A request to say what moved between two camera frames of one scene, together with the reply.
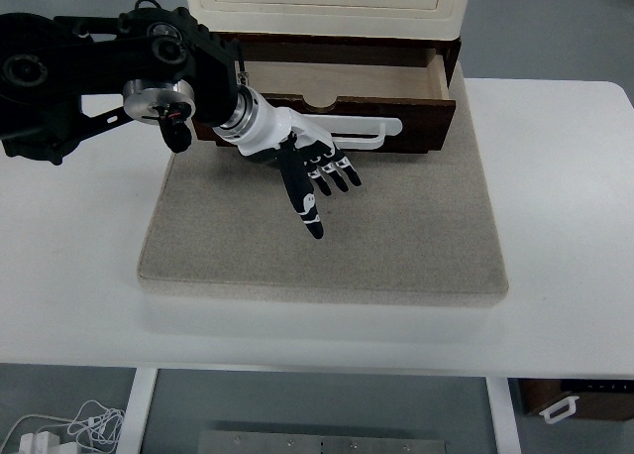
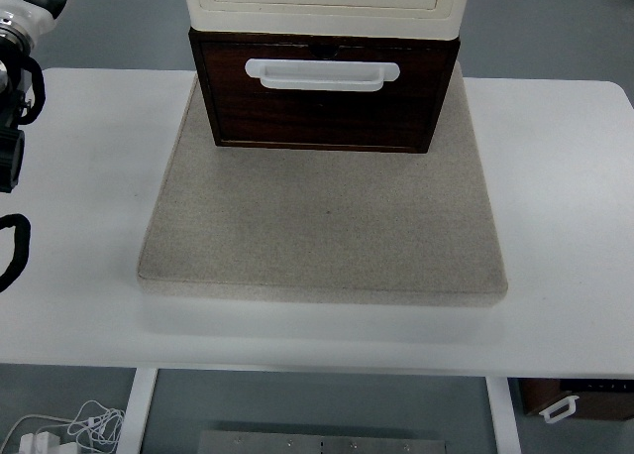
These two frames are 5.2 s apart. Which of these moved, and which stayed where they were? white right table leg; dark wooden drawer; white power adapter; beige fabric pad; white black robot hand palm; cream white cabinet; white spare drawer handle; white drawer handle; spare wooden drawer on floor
Moved: dark wooden drawer; white drawer handle; white black robot hand palm
Stayed: cream white cabinet; white spare drawer handle; white right table leg; beige fabric pad; white power adapter; spare wooden drawer on floor
